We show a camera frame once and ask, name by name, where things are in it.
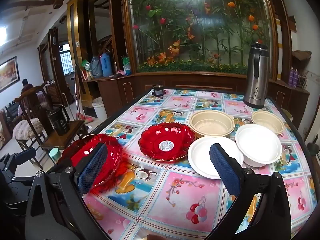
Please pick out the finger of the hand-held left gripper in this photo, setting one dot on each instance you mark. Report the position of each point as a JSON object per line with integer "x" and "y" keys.
{"x": 26, "y": 156}

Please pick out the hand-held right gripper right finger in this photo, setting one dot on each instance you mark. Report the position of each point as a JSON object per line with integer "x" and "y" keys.
{"x": 225, "y": 170}

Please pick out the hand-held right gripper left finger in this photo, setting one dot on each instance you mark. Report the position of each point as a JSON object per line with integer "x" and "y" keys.
{"x": 92, "y": 170}

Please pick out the white foam plate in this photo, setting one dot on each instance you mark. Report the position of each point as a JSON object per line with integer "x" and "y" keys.
{"x": 200, "y": 155}

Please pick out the red scalloped plastic plate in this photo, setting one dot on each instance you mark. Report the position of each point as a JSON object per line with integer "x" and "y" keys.
{"x": 72, "y": 147}

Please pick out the white foam bowl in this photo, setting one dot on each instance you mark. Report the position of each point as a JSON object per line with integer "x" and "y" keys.
{"x": 257, "y": 142}

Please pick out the small beige plastic bowl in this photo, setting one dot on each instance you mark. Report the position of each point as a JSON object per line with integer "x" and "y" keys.
{"x": 267, "y": 122}

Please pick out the red scalloped plate with label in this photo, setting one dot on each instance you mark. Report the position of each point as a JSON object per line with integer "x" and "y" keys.
{"x": 155, "y": 140}

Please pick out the cushioned wooden chair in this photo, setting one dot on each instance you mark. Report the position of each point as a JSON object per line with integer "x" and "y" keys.
{"x": 25, "y": 130}

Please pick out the pale green plastic stool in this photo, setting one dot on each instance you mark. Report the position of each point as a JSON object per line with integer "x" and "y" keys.
{"x": 55, "y": 155}

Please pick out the dark wooden chair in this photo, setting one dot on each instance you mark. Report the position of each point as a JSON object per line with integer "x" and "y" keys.
{"x": 62, "y": 135}

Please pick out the black jug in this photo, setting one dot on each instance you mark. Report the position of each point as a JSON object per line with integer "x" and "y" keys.
{"x": 58, "y": 122}

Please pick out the fruit print tablecloth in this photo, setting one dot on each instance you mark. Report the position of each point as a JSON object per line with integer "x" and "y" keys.
{"x": 175, "y": 187}

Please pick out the red mop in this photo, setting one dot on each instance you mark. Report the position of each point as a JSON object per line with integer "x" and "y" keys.
{"x": 82, "y": 117}

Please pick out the white plastic bucket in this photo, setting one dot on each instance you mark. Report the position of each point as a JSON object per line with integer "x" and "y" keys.
{"x": 99, "y": 110}

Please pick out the brown wooden cabinet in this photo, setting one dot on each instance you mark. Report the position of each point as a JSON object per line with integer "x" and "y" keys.
{"x": 200, "y": 82}

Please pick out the stainless steel thermos jug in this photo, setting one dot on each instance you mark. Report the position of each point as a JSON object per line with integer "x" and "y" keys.
{"x": 260, "y": 80}

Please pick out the grey thermos flask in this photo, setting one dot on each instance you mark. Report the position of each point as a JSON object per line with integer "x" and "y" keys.
{"x": 96, "y": 68}

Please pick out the small black device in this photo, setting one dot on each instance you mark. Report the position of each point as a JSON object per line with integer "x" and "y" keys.
{"x": 158, "y": 91}

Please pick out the blue thermos flask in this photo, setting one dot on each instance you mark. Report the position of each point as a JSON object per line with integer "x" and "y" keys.
{"x": 106, "y": 66}

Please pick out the green and white bottle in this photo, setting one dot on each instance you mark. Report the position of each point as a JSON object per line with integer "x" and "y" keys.
{"x": 126, "y": 66}

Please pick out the purple bottle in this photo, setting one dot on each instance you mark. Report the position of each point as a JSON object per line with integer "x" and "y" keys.
{"x": 290, "y": 77}
{"x": 296, "y": 78}

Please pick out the golden wooden pillar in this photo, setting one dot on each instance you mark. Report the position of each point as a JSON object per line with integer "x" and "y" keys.
{"x": 77, "y": 42}

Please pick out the glass flower display panel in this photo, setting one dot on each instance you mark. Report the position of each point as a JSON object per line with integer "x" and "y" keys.
{"x": 200, "y": 42}

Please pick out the framed wall painting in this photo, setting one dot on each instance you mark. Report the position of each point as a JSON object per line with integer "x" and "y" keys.
{"x": 8, "y": 73}

